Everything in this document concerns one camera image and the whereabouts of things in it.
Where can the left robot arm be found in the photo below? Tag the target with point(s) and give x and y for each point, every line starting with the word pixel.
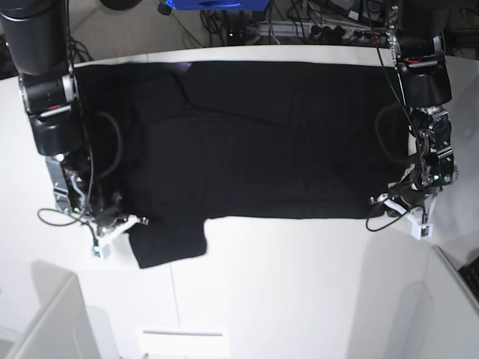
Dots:
pixel 414 30

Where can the blue box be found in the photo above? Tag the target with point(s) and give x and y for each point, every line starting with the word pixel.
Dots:
pixel 184 5

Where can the black T-shirt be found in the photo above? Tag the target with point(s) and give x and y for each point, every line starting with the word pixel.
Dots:
pixel 207 140

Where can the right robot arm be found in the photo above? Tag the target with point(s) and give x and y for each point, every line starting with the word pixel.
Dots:
pixel 82 150

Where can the white right partition panel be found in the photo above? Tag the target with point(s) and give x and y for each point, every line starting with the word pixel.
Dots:
pixel 412 303

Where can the black keyboard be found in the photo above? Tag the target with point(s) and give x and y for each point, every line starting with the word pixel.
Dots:
pixel 470 274

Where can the white left partition panel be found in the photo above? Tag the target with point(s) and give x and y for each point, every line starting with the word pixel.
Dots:
pixel 63 326

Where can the white table slot plate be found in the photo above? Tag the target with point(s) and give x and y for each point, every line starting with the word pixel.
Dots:
pixel 190 342

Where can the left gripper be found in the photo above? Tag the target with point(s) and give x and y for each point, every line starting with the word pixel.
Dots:
pixel 415 189

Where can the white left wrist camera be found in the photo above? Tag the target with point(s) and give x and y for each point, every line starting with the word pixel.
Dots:
pixel 421 226

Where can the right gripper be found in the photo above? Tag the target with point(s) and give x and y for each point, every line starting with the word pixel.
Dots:
pixel 106 213

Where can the white partition panel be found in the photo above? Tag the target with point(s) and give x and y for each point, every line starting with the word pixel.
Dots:
pixel 63 326
pixel 412 303

